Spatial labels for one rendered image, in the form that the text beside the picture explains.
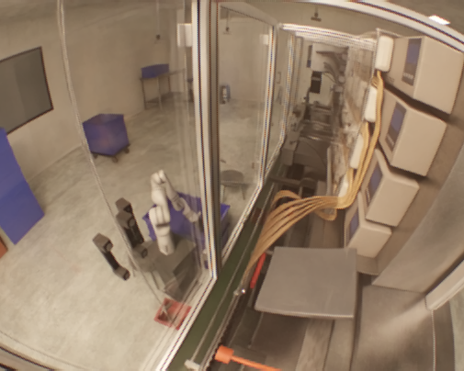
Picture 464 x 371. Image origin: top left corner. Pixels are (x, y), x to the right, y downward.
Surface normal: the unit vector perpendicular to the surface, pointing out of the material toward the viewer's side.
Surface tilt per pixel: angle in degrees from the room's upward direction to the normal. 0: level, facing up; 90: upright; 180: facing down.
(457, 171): 90
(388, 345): 0
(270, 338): 0
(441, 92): 90
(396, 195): 90
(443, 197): 90
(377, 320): 0
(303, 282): 20
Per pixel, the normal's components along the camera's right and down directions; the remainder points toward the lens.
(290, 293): -0.29, -0.83
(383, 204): -0.37, 0.56
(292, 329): 0.02, -0.79
